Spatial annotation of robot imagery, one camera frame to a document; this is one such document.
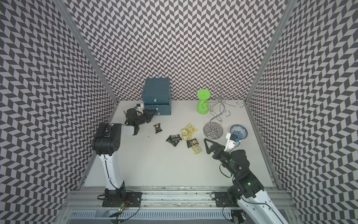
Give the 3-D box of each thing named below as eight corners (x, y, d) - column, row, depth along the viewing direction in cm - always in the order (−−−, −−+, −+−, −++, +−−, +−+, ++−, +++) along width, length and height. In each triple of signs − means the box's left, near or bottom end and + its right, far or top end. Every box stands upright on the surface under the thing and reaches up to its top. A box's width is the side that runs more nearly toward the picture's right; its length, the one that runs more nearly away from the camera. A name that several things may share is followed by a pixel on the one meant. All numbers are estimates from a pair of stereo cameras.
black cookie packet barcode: (167, 141, 96) (166, 139, 94) (175, 133, 100) (174, 131, 98) (174, 147, 93) (173, 145, 91) (182, 139, 97) (181, 137, 95)
